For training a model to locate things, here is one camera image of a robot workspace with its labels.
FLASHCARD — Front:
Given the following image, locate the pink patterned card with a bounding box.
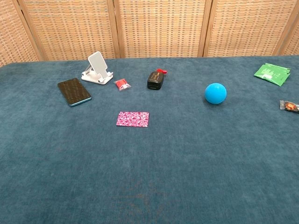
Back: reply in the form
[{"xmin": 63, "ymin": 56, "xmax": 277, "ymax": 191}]
[{"xmin": 116, "ymin": 111, "xmax": 150, "ymax": 128}]

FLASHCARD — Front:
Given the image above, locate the white folding phone stand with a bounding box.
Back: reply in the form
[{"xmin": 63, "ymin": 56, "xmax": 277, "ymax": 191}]
[{"xmin": 81, "ymin": 51, "xmax": 114, "ymax": 85}]

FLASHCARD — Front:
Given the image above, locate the black smartphone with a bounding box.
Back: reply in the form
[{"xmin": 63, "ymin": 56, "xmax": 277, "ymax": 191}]
[{"xmin": 57, "ymin": 77, "xmax": 92, "ymax": 107}]

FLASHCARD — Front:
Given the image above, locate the black bottle with red cap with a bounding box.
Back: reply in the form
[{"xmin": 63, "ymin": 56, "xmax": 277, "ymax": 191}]
[{"xmin": 147, "ymin": 68, "xmax": 168, "ymax": 90}]

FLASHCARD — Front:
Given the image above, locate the small red packet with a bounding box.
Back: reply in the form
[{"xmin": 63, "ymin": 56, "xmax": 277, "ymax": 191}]
[{"xmin": 113, "ymin": 78, "xmax": 132, "ymax": 91}]

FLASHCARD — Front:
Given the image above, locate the blue ball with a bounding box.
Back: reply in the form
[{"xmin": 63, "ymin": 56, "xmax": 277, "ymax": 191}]
[{"xmin": 205, "ymin": 82, "xmax": 228, "ymax": 105}]

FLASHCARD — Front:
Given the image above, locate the woven bamboo screen panel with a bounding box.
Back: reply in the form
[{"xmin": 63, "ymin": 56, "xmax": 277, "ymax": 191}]
[
  {"xmin": 0, "ymin": 0, "xmax": 42, "ymax": 68},
  {"xmin": 273, "ymin": 14, "xmax": 299, "ymax": 56},
  {"xmin": 114, "ymin": 0, "xmax": 213, "ymax": 59},
  {"xmin": 13, "ymin": 0, "xmax": 121, "ymax": 62},
  {"xmin": 202, "ymin": 0, "xmax": 299, "ymax": 58}
]

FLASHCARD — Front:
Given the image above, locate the green foil packet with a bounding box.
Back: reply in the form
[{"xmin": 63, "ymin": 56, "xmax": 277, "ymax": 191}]
[{"xmin": 253, "ymin": 63, "xmax": 291, "ymax": 87}]

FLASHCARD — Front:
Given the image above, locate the dark wrapped candy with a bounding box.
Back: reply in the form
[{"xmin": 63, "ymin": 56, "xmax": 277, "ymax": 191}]
[{"xmin": 279, "ymin": 100, "xmax": 299, "ymax": 113}]

